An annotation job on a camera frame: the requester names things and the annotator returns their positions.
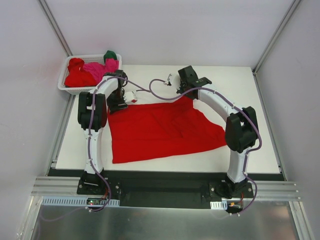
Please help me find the red t shirt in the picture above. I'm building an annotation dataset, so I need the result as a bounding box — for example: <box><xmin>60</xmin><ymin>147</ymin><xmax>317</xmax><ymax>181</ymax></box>
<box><xmin>108</xmin><ymin>96</ymin><xmax>226</xmax><ymax>164</ymax></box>
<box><xmin>64</xmin><ymin>58</ymin><xmax>97</xmax><ymax>88</ymax></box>

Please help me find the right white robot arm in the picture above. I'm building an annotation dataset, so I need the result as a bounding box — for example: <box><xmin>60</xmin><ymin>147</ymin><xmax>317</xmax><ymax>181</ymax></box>
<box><xmin>177</xmin><ymin>66</ymin><xmax>260</xmax><ymax>199</ymax></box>

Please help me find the right white cable duct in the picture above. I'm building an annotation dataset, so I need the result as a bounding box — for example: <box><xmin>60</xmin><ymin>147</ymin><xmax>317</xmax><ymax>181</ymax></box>
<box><xmin>210</xmin><ymin>200</ymin><xmax>228</xmax><ymax>211</ymax></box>

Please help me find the green t shirt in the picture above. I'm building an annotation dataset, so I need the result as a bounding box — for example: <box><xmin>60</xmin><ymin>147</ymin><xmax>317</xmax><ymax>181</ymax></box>
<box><xmin>103</xmin><ymin>50</ymin><xmax>118</xmax><ymax>63</ymax></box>

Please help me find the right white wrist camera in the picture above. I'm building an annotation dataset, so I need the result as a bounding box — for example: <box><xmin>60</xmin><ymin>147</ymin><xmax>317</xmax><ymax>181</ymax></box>
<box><xmin>163</xmin><ymin>73</ymin><xmax>173</xmax><ymax>86</ymax></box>

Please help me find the white cable duct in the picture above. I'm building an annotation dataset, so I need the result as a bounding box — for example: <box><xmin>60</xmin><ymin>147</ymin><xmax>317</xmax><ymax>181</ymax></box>
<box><xmin>210</xmin><ymin>200</ymin><xmax>228</xmax><ymax>211</ymax></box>
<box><xmin>42</xmin><ymin>196</ymin><xmax>120</xmax><ymax>208</ymax></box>

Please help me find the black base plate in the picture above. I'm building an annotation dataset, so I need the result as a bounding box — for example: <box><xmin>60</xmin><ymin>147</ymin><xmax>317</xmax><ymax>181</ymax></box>
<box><xmin>48</xmin><ymin>168</ymin><xmax>270</xmax><ymax>208</ymax></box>

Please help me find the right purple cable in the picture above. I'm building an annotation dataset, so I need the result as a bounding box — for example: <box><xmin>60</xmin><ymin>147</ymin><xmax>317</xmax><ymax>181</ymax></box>
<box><xmin>148</xmin><ymin>78</ymin><xmax>263</xmax><ymax>221</ymax></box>

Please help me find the left white cable duct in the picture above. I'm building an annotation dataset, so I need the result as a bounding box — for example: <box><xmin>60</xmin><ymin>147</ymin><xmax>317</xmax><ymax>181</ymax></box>
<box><xmin>42</xmin><ymin>196</ymin><xmax>120</xmax><ymax>208</ymax></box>

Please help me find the white plastic basket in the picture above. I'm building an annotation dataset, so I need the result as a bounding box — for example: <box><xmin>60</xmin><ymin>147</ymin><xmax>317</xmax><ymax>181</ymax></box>
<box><xmin>57</xmin><ymin>51</ymin><xmax>122</xmax><ymax>95</ymax></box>

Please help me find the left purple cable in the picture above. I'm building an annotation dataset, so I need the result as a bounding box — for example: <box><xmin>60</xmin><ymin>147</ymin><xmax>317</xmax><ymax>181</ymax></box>
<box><xmin>39</xmin><ymin>74</ymin><xmax>156</xmax><ymax>222</ymax></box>

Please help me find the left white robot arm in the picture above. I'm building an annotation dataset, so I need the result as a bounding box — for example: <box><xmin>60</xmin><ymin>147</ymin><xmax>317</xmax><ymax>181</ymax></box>
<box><xmin>77</xmin><ymin>69</ymin><xmax>128</xmax><ymax>195</ymax></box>

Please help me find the purple cable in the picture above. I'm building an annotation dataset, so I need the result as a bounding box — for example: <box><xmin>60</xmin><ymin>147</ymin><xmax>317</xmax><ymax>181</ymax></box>
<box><xmin>39</xmin><ymin>74</ymin><xmax>156</xmax><ymax>222</ymax></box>
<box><xmin>148</xmin><ymin>78</ymin><xmax>263</xmax><ymax>221</ymax></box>

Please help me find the pink t shirt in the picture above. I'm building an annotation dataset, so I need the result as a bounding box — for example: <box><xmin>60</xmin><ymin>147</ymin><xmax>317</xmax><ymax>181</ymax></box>
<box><xmin>83</xmin><ymin>58</ymin><xmax>119</xmax><ymax>84</ymax></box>

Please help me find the aluminium frame rail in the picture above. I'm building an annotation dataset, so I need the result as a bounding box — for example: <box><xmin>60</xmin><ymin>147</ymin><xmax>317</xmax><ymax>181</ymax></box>
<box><xmin>31</xmin><ymin>176</ymin><xmax>302</xmax><ymax>202</ymax></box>

